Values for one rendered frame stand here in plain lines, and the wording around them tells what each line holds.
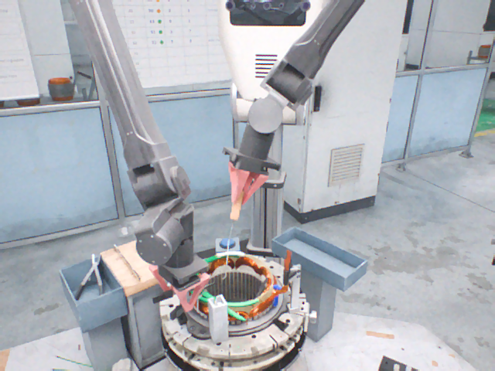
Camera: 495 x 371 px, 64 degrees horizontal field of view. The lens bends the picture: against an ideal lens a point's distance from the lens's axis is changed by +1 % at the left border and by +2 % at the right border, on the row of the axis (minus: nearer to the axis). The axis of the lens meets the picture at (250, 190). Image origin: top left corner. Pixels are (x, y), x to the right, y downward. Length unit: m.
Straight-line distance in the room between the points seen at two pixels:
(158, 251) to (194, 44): 2.48
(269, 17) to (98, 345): 0.93
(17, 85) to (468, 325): 3.04
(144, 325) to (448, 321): 1.96
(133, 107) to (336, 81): 2.47
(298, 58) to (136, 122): 0.29
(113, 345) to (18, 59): 2.08
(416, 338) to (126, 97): 1.06
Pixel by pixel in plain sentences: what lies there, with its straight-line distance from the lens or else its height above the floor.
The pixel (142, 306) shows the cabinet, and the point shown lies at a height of 0.98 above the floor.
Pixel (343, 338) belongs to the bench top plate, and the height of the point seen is 0.78.
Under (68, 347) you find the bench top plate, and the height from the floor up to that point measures 0.78.
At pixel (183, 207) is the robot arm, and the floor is 1.37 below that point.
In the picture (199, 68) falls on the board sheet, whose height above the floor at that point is 1.24.
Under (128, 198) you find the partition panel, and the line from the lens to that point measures 3.21.
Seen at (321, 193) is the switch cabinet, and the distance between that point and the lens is 3.29.
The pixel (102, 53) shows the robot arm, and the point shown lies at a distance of 0.68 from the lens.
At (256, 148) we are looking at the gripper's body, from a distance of 0.72.
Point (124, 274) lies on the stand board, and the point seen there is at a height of 1.07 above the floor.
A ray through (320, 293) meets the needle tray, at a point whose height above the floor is 0.96.
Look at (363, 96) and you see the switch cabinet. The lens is 3.23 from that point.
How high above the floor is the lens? 1.69
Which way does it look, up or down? 26 degrees down
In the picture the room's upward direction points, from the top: straight up
